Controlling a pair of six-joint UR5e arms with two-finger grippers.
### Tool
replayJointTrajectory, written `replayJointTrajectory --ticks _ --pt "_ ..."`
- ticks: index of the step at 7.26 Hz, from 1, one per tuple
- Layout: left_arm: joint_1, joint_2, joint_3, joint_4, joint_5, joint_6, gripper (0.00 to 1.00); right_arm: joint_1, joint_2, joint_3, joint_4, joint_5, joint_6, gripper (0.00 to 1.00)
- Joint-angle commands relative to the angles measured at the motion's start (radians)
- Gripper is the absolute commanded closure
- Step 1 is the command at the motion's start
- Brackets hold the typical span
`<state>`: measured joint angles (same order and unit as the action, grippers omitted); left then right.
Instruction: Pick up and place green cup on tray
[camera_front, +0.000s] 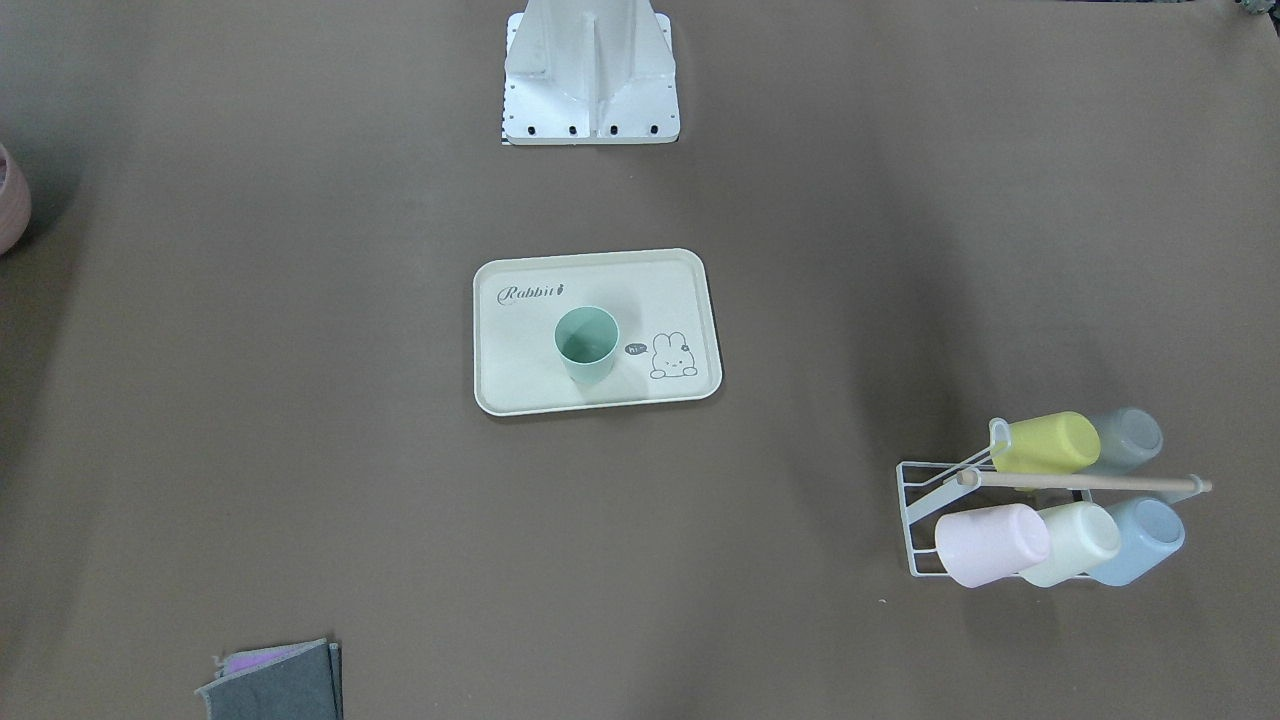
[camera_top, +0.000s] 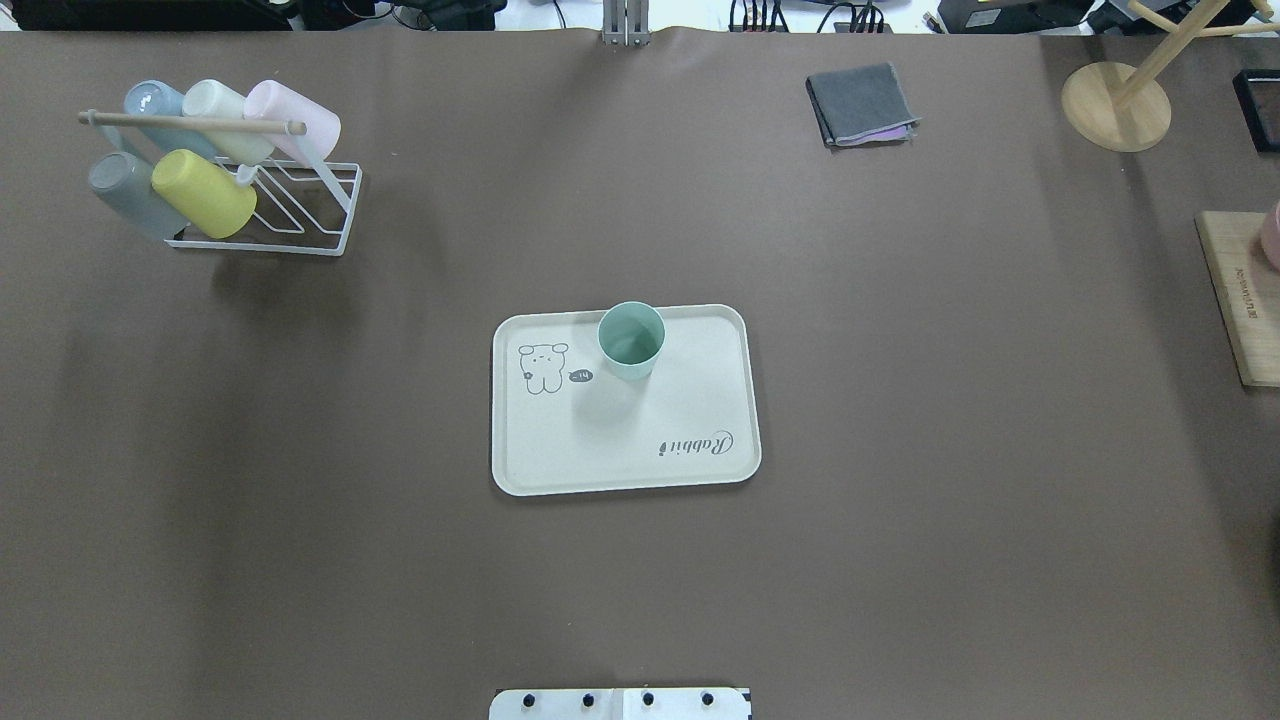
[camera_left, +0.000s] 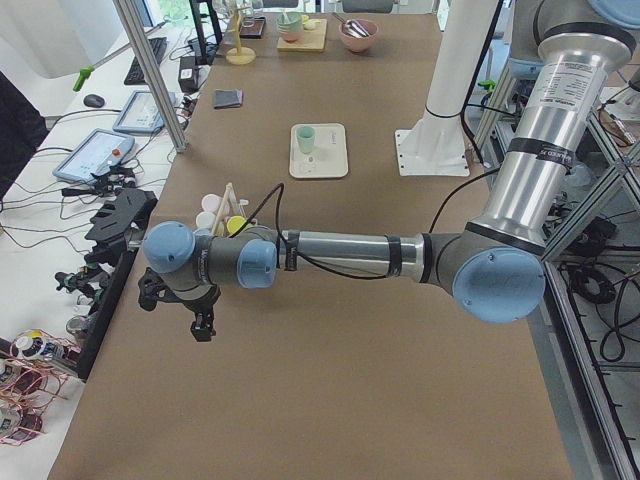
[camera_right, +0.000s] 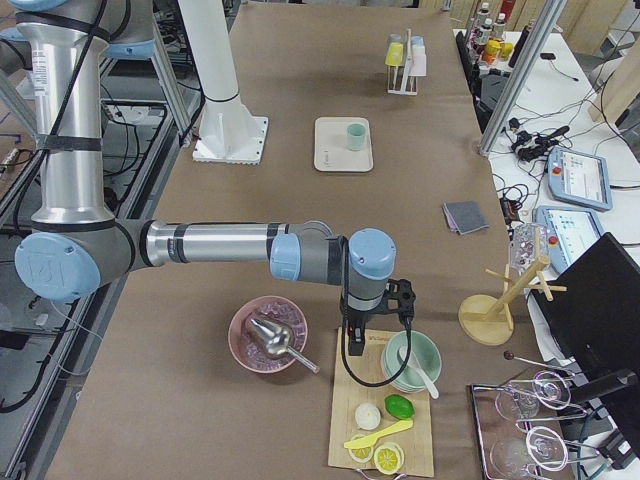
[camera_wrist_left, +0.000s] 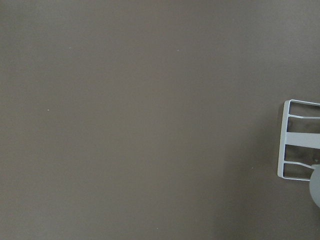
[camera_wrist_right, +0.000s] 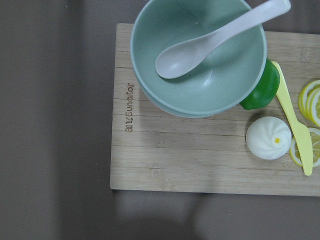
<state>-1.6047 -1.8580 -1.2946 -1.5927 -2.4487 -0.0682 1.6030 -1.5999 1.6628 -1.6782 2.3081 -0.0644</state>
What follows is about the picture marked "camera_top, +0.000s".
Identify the green cup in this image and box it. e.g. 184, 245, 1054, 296
596, 301, 666, 380

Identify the cream rabbit tray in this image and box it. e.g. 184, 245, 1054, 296
492, 304, 763, 497

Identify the pink cup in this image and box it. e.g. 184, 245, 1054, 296
242, 79, 342, 168

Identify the yellow cup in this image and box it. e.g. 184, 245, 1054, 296
151, 149, 257, 240

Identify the cream white cup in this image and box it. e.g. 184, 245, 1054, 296
182, 79, 275, 167

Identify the grey cup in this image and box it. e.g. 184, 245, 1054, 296
87, 151, 189, 241

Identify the light blue cup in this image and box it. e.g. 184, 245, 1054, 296
123, 79, 218, 161

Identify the grey folded cloth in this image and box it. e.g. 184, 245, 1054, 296
805, 61, 920, 149

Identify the wooden mug tree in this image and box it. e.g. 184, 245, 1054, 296
1060, 1, 1279, 152

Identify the wooden cutting board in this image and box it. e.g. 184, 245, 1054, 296
1196, 211, 1279, 388

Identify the pink bowl with ice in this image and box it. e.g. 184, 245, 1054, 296
1260, 201, 1280, 272

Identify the aluminium frame post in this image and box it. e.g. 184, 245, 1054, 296
602, 0, 652, 47

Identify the white camera stand base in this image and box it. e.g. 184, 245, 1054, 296
488, 685, 753, 719

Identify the white wire cup rack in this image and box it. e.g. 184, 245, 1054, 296
77, 109, 364, 258

